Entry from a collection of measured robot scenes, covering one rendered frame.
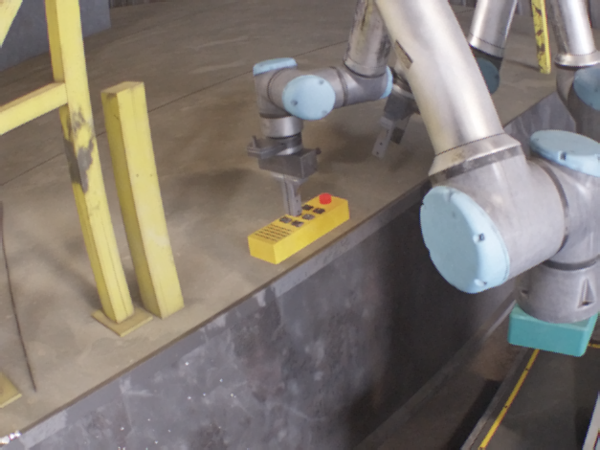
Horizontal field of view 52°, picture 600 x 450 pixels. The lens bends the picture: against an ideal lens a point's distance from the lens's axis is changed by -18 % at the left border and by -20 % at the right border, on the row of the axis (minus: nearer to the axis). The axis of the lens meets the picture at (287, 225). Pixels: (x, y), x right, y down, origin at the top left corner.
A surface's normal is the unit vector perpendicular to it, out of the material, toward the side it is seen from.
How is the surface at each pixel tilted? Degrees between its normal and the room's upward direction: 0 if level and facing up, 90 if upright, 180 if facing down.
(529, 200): 55
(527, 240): 85
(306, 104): 90
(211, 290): 0
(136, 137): 90
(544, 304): 70
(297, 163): 90
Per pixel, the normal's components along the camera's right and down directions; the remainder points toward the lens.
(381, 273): 0.73, 0.22
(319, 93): 0.34, 0.38
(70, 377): -0.12, -0.89
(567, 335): -0.56, 0.43
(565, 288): -0.39, 0.12
